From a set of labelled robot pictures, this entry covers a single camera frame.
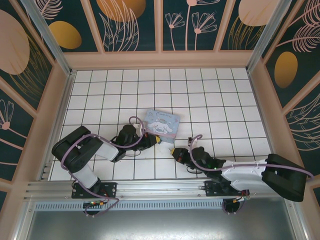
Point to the grey metal sheet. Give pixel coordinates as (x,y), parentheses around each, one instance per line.
(160,225)

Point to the aluminium mounting rail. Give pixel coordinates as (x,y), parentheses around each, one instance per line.
(155,187)

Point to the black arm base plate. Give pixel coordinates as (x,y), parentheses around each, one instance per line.
(110,190)
(212,188)

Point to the aluminium frame post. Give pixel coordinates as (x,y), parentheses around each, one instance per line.
(47,37)
(266,35)

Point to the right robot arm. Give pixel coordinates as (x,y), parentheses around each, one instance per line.
(245,172)

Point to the aluminium side rail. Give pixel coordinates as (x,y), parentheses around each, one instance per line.
(57,125)

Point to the blue cartoon picture book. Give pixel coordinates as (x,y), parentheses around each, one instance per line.
(161,125)

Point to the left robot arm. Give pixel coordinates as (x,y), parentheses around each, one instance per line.
(82,160)

